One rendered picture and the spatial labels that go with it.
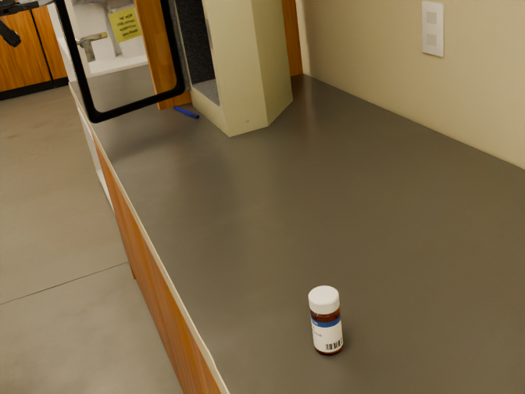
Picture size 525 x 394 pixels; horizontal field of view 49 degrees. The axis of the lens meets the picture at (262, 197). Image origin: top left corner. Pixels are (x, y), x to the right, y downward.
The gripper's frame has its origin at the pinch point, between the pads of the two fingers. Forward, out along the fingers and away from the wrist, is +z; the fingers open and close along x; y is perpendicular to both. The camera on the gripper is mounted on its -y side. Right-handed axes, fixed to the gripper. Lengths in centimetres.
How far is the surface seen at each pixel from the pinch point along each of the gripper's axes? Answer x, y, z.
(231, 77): -27.5, -22.0, 34.2
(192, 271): -80, -37, 5
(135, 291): 62, -131, 3
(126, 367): 16, -131, -11
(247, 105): -28, -30, 37
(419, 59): -48, -23, 74
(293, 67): 10, -34, 68
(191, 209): -59, -37, 11
